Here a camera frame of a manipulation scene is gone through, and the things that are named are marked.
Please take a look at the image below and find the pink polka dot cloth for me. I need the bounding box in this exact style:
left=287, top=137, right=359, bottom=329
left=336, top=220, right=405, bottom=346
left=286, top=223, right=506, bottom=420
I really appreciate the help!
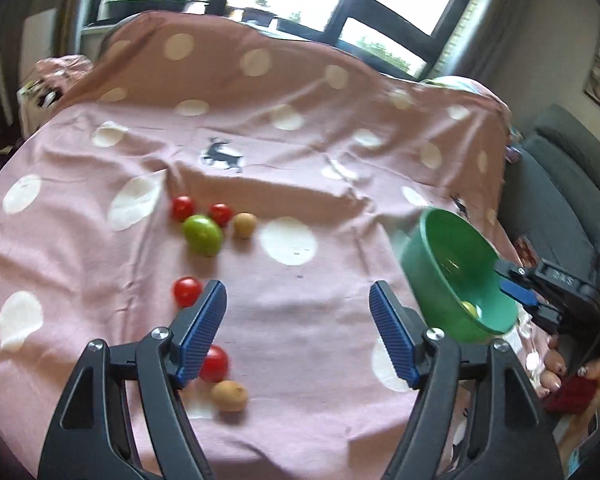
left=0, top=13, right=514, bottom=479

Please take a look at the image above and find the red cherry tomato lone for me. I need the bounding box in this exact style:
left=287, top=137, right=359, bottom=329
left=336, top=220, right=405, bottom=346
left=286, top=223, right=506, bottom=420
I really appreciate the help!
left=172, top=276, right=204, bottom=308

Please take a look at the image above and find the grey sofa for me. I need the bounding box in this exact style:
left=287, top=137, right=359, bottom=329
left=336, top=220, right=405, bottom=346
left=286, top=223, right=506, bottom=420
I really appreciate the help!
left=498, top=105, right=600, bottom=278

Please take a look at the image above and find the light green jujube fruit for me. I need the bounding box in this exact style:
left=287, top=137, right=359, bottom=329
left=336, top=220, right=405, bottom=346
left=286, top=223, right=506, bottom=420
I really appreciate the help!
left=462, top=301, right=481, bottom=318

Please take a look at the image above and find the tan longan fruit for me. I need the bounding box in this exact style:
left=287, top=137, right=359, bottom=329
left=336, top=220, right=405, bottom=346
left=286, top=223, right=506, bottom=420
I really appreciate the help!
left=232, top=212, right=259, bottom=240

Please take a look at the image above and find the green plastic bowl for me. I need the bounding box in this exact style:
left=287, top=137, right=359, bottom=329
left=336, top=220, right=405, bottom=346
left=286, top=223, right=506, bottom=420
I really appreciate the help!
left=399, top=208, right=518, bottom=344

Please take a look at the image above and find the snack packet on sofa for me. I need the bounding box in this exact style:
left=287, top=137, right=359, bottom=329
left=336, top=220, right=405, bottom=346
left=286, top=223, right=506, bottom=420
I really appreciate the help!
left=513, top=235, right=540, bottom=269

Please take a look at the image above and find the tan longan near edge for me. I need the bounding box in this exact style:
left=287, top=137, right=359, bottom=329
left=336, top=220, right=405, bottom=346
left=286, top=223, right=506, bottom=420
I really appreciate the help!
left=210, top=380, right=249, bottom=413

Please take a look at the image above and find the person's right hand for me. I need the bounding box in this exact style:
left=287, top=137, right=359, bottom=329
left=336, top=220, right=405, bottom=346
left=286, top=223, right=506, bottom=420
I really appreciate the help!
left=536, top=335, right=600, bottom=464

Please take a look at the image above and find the red cherry tomato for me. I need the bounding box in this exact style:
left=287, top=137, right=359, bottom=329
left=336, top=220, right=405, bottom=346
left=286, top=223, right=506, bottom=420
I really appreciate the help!
left=171, top=195, right=197, bottom=222
left=208, top=203, right=234, bottom=229
left=199, top=344, right=230, bottom=384

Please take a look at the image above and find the pink clothes pile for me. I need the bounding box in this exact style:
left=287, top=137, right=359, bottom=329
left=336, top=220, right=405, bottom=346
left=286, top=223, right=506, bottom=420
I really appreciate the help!
left=34, top=54, right=93, bottom=93

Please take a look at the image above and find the dark green jujube fruit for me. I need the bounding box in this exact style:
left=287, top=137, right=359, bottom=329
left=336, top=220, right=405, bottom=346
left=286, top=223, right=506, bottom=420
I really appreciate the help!
left=182, top=214, right=224, bottom=257

